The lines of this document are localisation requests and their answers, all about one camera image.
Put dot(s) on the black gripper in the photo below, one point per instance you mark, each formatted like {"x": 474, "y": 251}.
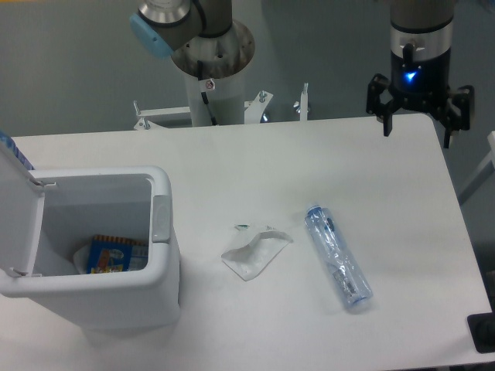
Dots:
{"x": 423, "y": 87}

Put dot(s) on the white paper in bin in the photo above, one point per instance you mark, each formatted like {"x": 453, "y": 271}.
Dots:
{"x": 80, "y": 259}

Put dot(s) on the black device at table edge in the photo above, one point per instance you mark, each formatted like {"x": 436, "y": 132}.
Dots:
{"x": 481, "y": 327}

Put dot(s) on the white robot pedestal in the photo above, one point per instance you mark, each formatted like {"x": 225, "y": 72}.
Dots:
{"x": 224, "y": 59}

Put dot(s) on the white trash can lid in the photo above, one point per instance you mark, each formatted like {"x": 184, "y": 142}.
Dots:
{"x": 22, "y": 203}

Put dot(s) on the white wrapper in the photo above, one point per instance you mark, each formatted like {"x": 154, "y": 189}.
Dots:
{"x": 253, "y": 249}

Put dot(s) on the small green white scrap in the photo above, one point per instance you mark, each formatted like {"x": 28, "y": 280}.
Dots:
{"x": 242, "y": 226}

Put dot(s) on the blue orange snack package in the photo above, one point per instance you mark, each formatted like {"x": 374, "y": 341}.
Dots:
{"x": 116, "y": 254}

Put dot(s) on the white frame at right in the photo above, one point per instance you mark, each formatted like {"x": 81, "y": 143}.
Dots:
{"x": 480, "y": 174}

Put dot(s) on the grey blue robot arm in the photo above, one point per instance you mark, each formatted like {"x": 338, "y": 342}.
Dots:
{"x": 420, "y": 30}

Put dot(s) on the white trash can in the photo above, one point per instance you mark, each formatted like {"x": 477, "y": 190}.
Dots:
{"x": 119, "y": 202}

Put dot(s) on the white metal frame bracket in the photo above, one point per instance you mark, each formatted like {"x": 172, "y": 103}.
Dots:
{"x": 208, "y": 106}

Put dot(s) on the clear blue plastic bottle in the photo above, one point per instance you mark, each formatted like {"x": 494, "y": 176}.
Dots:
{"x": 337, "y": 259}

